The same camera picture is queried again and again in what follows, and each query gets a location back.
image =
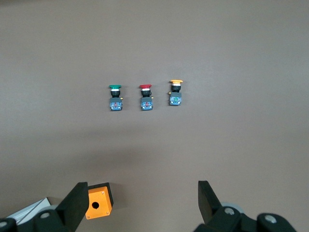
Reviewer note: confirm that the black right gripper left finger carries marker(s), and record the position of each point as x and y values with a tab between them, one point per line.
72	207

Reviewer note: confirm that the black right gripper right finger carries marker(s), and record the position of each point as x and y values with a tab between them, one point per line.
210	207

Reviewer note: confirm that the yellow mushroom push button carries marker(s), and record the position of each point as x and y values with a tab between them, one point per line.
175	96

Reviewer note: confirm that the white drawer cabinet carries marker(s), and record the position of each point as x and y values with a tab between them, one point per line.
36	206

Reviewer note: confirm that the green mushroom push button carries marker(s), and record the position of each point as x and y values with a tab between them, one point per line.
115	101

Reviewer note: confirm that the red mushroom push button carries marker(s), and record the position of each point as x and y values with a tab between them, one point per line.
146	101

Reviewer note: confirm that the orange button enclosure box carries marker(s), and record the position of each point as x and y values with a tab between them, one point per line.
101	197

